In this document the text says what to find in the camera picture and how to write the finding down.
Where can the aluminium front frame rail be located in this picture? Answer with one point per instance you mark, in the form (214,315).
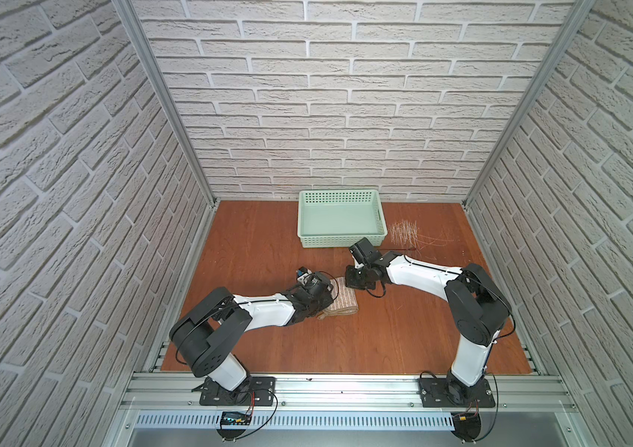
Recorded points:
(352,392)

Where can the left black controller board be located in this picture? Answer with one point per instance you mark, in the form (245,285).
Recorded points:
(235,419)

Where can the black controller board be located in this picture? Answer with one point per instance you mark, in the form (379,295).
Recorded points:
(235,419)
(466,426)

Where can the right black controller board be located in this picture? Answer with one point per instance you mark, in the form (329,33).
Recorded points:
(466,426)

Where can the white slotted cable duct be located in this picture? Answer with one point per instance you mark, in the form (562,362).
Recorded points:
(295,420)

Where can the aluminium left base rail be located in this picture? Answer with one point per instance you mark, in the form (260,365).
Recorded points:
(179,292)

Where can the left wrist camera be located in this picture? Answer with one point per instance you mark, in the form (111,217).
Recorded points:
(304,275)

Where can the aluminium corner post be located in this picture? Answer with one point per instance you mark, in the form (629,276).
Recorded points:
(562,41)
(142,45)

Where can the mint green perforated plastic basket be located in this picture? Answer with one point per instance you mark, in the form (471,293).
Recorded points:
(340,218)

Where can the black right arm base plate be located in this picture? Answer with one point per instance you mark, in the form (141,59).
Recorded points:
(449,392)

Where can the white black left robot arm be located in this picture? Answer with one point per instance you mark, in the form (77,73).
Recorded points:
(206,336)

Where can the aluminium corner post right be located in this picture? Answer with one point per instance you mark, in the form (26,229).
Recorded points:
(562,41)

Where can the pink striped square dishcloth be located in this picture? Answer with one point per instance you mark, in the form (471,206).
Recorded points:
(344,301)

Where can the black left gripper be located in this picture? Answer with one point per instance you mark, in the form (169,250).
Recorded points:
(319,302)

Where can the aluminium corner post left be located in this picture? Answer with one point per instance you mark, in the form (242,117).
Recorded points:
(142,45)

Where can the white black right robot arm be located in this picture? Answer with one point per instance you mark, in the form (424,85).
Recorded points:
(478,307)

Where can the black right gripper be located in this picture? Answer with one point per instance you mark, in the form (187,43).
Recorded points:
(358,277)

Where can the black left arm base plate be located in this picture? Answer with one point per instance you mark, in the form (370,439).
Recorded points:
(255,391)

